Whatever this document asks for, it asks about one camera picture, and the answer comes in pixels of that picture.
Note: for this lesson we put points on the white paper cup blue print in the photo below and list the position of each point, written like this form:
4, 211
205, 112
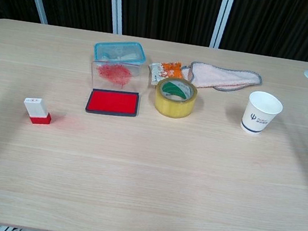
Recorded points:
258, 116

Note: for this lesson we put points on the orange white snack packet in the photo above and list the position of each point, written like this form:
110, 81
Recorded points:
166, 69

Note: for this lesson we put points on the yellow packing tape roll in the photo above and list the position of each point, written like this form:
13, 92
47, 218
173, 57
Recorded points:
173, 106

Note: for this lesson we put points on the white stamp with red base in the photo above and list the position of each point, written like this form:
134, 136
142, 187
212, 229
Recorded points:
36, 108

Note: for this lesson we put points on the pink cloth with grey edge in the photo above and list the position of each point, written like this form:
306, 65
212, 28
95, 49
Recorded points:
219, 77

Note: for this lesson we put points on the clear container with blue lid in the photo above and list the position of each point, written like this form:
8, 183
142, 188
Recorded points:
120, 50

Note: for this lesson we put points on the red ink pad clear lid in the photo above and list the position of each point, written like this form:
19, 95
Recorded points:
112, 102

